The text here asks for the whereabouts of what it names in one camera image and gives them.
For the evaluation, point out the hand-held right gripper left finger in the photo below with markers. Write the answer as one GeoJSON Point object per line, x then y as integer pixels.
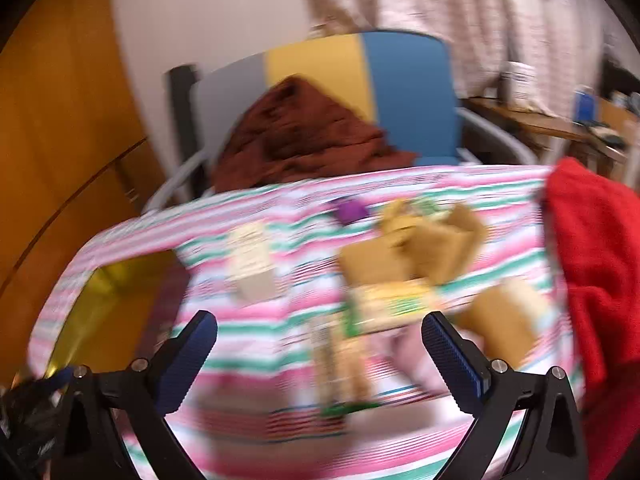
{"type": "Point", "coordinates": [192, 360]}

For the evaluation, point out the red cloth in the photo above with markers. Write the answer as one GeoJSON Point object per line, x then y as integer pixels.
{"type": "Point", "coordinates": [600, 260]}

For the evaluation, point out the large yellow sponge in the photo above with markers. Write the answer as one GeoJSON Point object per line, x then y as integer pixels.
{"type": "Point", "coordinates": [370, 260]}

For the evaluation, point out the patterned white curtain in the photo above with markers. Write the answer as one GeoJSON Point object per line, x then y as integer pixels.
{"type": "Point", "coordinates": [450, 5]}

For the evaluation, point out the purple candy packet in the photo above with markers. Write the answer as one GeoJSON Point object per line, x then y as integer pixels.
{"type": "Point", "coordinates": [352, 211]}

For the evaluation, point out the wooden side desk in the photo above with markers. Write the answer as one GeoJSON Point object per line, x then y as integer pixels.
{"type": "Point", "coordinates": [540, 122]}

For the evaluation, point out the maroon quilted jacket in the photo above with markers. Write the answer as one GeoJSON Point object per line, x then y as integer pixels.
{"type": "Point", "coordinates": [300, 135]}

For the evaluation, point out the black padded post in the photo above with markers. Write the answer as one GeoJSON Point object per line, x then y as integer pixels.
{"type": "Point", "coordinates": [182, 95]}

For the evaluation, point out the white medicine box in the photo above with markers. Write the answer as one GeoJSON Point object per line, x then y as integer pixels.
{"type": "Point", "coordinates": [250, 260]}

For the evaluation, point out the green tea box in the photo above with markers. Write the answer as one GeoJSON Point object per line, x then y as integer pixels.
{"type": "Point", "coordinates": [427, 206]}

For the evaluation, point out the yellow sponge block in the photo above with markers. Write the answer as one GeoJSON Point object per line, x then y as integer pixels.
{"type": "Point", "coordinates": [505, 320]}

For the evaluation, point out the wooden wardrobe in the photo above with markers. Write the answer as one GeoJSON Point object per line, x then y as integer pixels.
{"type": "Point", "coordinates": [60, 110]}

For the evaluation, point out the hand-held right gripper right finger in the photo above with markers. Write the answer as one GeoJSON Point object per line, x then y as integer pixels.
{"type": "Point", "coordinates": [452, 365]}

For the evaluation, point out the small blue container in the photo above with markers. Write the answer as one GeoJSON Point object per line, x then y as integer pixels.
{"type": "Point", "coordinates": [582, 107]}

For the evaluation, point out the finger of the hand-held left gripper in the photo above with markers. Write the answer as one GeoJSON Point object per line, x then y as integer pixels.
{"type": "Point", "coordinates": [57, 379]}

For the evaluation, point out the oat bar packet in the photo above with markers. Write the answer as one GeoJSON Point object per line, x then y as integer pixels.
{"type": "Point", "coordinates": [340, 365]}

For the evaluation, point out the pink green striped tablecloth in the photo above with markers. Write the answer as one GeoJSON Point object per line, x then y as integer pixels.
{"type": "Point", "coordinates": [150, 230]}

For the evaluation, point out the small yellow sponge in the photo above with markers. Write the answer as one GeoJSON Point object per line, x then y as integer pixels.
{"type": "Point", "coordinates": [397, 220]}

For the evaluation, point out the grey yellow blue chair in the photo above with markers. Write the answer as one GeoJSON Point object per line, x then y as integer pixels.
{"type": "Point", "coordinates": [410, 85]}

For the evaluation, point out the green-edged clear snack packet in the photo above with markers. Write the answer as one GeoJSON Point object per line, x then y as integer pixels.
{"type": "Point", "coordinates": [390, 305]}

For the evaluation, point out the gold metal tin container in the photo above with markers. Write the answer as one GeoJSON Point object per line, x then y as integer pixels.
{"type": "Point", "coordinates": [115, 300]}

